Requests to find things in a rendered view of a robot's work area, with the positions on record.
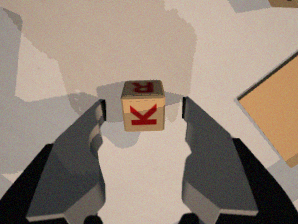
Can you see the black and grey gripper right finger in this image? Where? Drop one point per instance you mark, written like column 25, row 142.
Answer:
column 223, row 182

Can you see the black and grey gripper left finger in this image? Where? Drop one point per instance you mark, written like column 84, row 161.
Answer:
column 63, row 184

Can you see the orange square mat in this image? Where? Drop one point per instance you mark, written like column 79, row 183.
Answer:
column 273, row 104

